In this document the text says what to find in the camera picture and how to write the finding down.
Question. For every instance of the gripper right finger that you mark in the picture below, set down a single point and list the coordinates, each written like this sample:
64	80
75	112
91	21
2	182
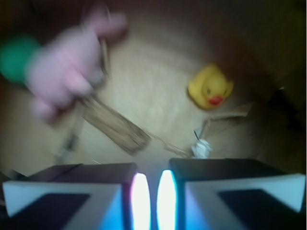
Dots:
230	194

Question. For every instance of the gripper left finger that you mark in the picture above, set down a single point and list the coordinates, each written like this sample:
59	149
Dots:
79	197

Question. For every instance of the white paper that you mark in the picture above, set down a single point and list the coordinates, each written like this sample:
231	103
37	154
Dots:
201	149

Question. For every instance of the brown wood piece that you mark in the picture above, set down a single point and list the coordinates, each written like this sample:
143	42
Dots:
124	133

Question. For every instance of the yellow rubber duck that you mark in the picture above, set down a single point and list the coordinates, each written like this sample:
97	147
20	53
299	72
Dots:
209	88

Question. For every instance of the pink plush bunny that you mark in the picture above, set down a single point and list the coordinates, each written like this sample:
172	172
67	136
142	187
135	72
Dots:
69	67

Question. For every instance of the brown paper bag tray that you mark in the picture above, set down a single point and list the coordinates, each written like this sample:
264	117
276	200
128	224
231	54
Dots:
260	45

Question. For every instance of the green ball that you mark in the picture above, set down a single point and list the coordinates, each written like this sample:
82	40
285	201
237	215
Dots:
15	54

